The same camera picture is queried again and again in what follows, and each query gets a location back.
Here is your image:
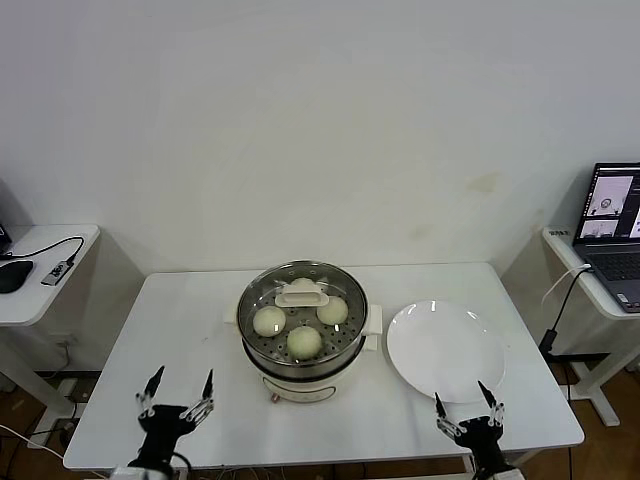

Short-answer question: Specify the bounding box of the black hub cable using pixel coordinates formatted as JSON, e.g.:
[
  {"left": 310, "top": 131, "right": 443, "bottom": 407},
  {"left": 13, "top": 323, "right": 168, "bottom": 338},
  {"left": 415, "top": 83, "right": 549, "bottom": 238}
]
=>
[{"left": 0, "top": 235, "right": 84, "bottom": 264}]

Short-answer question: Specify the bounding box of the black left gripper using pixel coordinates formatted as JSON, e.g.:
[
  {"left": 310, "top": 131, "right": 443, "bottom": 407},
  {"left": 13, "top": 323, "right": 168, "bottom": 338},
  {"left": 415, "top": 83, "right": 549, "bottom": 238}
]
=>
[{"left": 127, "top": 365, "right": 216, "bottom": 466}]

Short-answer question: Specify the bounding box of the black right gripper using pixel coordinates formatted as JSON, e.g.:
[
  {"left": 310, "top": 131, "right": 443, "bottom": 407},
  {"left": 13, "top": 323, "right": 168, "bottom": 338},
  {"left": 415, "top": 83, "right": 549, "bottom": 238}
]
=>
[{"left": 433, "top": 380, "right": 506, "bottom": 466}]

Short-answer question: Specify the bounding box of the steel steamer basket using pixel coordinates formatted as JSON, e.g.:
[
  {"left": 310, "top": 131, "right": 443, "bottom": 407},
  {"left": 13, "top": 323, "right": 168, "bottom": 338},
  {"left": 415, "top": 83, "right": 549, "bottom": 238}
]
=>
[{"left": 222, "top": 258, "right": 384, "bottom": 374}]

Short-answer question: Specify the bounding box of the white side table with mouse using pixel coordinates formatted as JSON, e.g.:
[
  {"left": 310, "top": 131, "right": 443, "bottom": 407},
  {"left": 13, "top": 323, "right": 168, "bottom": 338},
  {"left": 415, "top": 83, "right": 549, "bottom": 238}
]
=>
[{"left": 0, "top": 223, "right": 100, "bottom": 416}]

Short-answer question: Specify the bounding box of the white laptop cable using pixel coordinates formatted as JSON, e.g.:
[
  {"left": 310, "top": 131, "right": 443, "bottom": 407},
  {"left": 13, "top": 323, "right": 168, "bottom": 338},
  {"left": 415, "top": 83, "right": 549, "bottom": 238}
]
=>
[{"left": 542, "top": 264, "right": 589, "bottom": 304}]

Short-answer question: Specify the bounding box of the grey open laptop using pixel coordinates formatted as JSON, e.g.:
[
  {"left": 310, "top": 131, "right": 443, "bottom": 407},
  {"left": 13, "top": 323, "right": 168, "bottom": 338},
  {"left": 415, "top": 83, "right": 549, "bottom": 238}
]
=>
[{"left": 572, "top": 159, "right": 640, "bottom": 314}]

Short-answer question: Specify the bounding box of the cream electric cooker base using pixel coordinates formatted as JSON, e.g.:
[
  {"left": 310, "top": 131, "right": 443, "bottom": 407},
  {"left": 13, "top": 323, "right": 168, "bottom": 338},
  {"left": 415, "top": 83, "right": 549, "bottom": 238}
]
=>
[{"left": 241, "top": 319, "right": 384, "bottom": 405}]

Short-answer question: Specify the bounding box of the white floor cable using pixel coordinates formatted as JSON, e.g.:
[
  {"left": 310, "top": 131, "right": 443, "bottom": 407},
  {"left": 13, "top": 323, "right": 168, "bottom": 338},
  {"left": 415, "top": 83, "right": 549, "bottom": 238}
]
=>
[{"left": 0, "top": 424, "right": 64, "bottom": 454}]

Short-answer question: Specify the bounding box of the white round plate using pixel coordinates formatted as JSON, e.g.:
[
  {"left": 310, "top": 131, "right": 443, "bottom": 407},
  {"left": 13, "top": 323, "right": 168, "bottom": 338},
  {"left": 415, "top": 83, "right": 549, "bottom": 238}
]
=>
[{"left": 385, "top": 298, "right": 506, "bottom": 404}]

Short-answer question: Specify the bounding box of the black computer mouse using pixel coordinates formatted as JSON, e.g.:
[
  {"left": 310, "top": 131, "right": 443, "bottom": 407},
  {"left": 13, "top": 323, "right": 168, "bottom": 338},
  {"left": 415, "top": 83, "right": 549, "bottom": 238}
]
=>
[{"left": 0, "top": 259, "right": 34, "bottom": 295}]

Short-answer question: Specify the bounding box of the round glass lid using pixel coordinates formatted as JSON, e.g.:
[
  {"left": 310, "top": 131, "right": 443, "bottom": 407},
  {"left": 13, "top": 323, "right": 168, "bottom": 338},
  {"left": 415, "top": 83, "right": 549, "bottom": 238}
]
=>
[{"left": 237, "top": 259, "right": 369, "bottom": 354}]

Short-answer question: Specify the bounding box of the grey usb hub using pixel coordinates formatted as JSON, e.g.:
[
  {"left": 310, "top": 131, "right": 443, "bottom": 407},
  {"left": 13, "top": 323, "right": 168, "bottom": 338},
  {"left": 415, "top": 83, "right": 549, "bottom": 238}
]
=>
[{"left": 39, "top": 259, "right": 71, "bottom": 287}]

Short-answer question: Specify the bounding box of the black laptop power cable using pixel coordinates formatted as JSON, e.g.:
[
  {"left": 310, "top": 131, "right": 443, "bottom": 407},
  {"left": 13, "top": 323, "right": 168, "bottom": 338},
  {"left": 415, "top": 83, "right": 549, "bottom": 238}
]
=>
[{"left": 538, "top": 266, "right": 595, "bottom": 357}]

